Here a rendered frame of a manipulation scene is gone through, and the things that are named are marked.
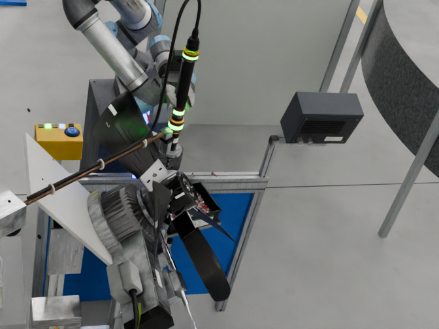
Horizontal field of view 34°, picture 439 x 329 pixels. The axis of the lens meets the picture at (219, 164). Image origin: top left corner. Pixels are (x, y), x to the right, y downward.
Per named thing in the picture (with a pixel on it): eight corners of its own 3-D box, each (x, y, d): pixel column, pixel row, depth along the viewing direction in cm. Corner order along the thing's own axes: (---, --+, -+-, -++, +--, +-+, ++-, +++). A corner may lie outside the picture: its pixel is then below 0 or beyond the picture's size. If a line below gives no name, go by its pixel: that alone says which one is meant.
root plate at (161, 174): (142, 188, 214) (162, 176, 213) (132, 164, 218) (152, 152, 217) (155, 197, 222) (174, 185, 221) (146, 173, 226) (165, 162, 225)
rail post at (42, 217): (31, 325, 318) (39, 196, 269) (30, 317, 321) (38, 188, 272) (40, 324, 319) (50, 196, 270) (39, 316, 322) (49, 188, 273)
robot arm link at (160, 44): (177, 46, 238) (163, 28, 232) (183, 64, 230) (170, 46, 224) (157, 59, 239) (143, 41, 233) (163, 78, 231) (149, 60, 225)
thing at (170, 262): (155, 229, 223) (194, 332, 205) (152, 227, 221) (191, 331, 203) (161, 226, 222) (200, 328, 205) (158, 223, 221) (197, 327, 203)
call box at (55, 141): (34, 163, 254) (36, 140, 248) (33, 145, 261) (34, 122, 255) (81, 163, 259) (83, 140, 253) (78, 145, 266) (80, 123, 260)
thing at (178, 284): (180, 294, 212) (174, 290, 209) (173, 276, 215) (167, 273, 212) (188, 290, 212) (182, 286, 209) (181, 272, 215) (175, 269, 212)
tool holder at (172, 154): (166, 163, 219) (171, 138, 212) (149, 151, 221) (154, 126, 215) (185, 152, 225) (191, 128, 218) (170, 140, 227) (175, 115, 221)
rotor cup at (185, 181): (152, 219, 215) (189, 198, 213) (137, 179, 222) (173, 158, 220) (172, 232, 228) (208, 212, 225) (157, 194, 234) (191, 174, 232)
